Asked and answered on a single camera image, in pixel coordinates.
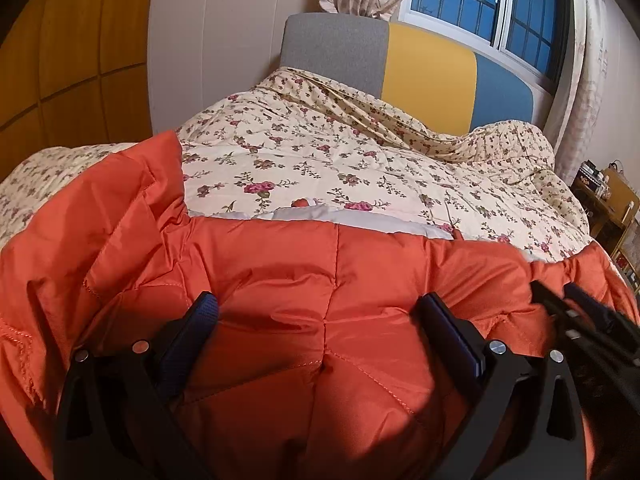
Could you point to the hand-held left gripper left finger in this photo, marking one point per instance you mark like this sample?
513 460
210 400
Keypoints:
197 330

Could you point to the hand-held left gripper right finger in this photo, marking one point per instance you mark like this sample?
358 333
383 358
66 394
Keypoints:
455 335

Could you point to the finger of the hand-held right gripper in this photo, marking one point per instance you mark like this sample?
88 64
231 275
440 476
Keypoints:
550 305
595 312

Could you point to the orange quilted jacket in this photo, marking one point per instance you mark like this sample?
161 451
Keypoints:
300 310

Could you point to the wooden chair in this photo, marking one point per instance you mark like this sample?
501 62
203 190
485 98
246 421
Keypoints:
625 225

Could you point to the cluttered wooden desk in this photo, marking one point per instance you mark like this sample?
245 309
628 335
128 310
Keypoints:
590 190

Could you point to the floral quilt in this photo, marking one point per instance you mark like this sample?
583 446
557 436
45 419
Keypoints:
325 160

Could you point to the long patterned curtain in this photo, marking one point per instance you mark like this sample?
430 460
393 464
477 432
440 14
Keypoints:
595 85

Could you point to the grey yellow blue headboard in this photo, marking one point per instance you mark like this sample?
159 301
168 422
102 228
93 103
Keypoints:
425 70

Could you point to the wooden wardrobe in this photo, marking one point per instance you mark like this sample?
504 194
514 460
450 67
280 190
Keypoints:
75 60

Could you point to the barred window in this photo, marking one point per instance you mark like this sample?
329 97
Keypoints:
490 5

